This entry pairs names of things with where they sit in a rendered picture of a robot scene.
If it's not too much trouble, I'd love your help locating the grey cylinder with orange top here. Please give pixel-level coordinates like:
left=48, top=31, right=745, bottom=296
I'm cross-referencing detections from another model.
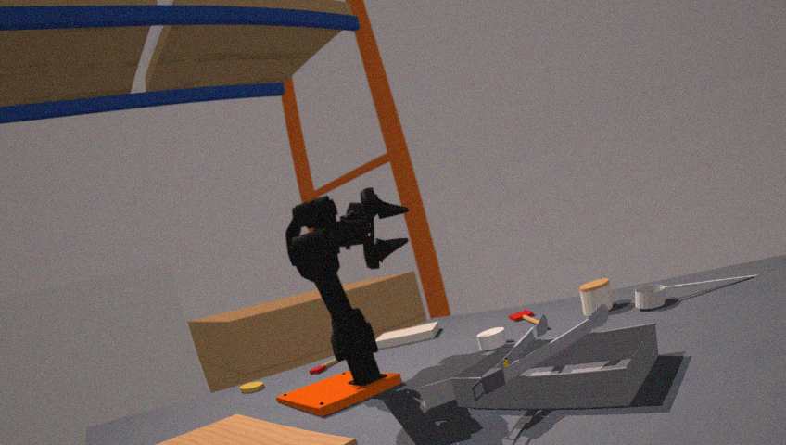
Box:
left=579, top=278, right=613, bottom=316

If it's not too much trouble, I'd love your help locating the white short cylinder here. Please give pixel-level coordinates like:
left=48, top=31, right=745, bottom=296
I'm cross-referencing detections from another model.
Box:
left=477, top=327, right=507, bottom=351

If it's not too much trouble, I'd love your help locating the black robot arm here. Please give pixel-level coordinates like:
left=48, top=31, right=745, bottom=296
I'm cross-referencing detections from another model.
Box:
left=285, top=196, right=387, bottom=387

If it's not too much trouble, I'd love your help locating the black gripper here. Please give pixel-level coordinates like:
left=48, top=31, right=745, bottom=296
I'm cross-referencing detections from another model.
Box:
left=338, top=187, right=409, bottom=269

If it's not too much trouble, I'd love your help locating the grey long-handled ladle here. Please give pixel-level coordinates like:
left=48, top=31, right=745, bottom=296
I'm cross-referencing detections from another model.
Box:
left=635, top=275, right=758, bottom=309

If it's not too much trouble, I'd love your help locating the yellow round disc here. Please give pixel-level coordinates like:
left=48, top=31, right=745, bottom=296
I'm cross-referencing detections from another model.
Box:
left=240, top=381, right=265, bottom=393

